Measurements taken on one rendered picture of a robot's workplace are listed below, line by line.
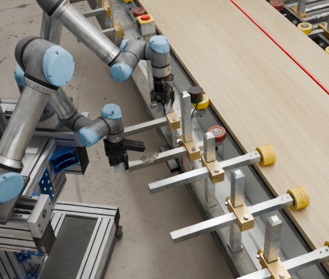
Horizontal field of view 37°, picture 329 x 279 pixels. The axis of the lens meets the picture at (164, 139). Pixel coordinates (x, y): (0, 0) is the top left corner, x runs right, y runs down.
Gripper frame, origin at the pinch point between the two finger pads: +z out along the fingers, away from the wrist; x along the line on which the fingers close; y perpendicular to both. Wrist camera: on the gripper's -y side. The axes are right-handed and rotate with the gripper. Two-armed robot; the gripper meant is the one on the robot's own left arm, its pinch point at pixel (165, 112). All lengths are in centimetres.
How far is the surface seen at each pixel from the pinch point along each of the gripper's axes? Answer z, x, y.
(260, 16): 5, 24, -113
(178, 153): 16.8, 6.6, 5.9
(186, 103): -6.3, 9.5, 0.8
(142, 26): -20.6, -21.1, -36.9
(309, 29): 5, 53, -102
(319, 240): 15, 68, 43
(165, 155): 16.8, 1.5, 9.1
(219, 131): 11.5, 22.3, -6.4
